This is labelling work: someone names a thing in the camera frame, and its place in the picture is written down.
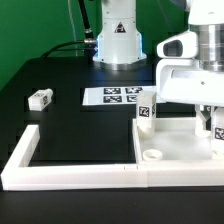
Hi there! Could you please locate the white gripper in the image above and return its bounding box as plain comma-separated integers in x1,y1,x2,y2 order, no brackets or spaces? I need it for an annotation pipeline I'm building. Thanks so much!
156,59,224,130

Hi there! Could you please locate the white square tabletop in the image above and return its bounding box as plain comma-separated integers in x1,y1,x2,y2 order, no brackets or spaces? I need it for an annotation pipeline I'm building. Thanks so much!
132,117,224,163

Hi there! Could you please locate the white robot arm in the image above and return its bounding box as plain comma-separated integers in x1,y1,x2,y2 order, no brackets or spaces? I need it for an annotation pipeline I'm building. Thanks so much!
94,0,224,129

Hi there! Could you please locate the white sheet with fiducial tags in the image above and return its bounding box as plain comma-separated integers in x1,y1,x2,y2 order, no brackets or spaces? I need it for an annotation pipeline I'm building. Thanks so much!
82,86,156,106

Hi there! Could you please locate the white U-shaped obstacle fence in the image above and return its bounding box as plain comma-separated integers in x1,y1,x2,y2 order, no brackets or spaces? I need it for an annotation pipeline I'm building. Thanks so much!
1,125,224,191

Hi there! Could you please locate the black cable thick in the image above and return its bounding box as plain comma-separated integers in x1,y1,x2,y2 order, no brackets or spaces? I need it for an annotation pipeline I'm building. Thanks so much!
40,0,98,58

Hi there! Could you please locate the grey thin cable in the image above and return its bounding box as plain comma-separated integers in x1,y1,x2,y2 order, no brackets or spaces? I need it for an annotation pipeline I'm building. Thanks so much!
67,0,78,57

